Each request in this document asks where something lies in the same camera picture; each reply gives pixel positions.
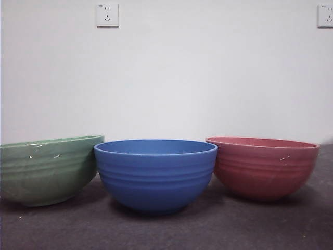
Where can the red ribbed bowl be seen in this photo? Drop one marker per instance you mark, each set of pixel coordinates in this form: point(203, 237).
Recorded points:
point(265, 172)

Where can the green ribbed bowl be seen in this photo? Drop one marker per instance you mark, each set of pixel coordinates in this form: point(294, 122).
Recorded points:
point(46, 172)

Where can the blue ribbed bowl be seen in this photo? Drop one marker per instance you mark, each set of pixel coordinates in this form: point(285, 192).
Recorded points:
point(156, 182)

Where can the white wall socket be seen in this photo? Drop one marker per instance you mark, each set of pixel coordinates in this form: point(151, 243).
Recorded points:
point(107, 15)
point(326, 16)

